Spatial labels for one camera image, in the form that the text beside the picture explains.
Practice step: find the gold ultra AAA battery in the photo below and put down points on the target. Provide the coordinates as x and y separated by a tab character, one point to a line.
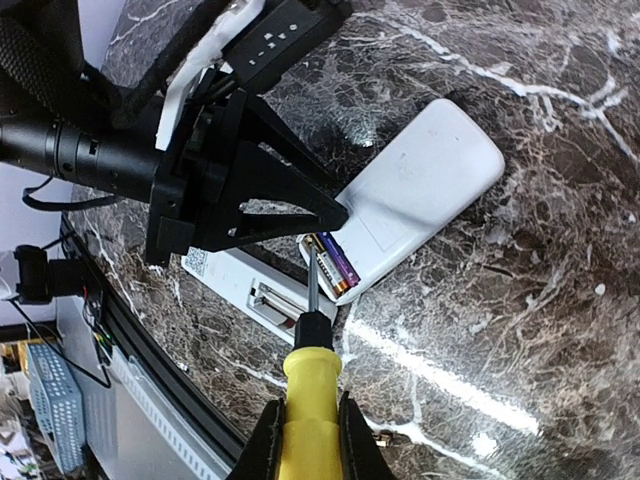
335	278

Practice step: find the white slim remote control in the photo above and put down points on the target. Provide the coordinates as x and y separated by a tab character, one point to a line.
296	313

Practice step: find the yellow handled screwdriver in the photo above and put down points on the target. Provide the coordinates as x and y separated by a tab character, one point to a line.
311	443

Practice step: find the grey remote control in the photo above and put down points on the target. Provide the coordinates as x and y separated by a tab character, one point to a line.
434	169

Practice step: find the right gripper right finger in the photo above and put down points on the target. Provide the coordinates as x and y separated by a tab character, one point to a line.
361	457

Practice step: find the black front rail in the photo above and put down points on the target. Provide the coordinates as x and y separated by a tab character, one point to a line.
192	406

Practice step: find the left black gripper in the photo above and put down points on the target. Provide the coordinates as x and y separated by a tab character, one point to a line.
225	154

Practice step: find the white slotted cable duct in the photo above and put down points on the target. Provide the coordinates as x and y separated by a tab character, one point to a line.
182	440

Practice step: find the perforated metal bracket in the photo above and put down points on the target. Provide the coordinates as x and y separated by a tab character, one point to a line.
57	403

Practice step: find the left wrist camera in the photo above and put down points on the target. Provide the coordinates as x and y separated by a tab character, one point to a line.
256	42

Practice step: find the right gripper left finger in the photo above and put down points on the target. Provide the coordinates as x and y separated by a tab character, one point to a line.
261	456

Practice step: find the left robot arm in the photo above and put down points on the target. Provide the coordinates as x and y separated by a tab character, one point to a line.
62	118

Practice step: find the purple AAA battery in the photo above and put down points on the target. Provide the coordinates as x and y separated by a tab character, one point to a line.
340	259

